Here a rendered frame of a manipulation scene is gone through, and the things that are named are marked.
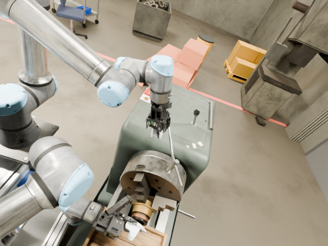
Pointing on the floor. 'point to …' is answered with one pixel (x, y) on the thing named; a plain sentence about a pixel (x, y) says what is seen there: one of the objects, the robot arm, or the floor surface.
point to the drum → (205, 42)
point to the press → (287, 59)
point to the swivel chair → (68, 13)
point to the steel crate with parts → (152, 18)
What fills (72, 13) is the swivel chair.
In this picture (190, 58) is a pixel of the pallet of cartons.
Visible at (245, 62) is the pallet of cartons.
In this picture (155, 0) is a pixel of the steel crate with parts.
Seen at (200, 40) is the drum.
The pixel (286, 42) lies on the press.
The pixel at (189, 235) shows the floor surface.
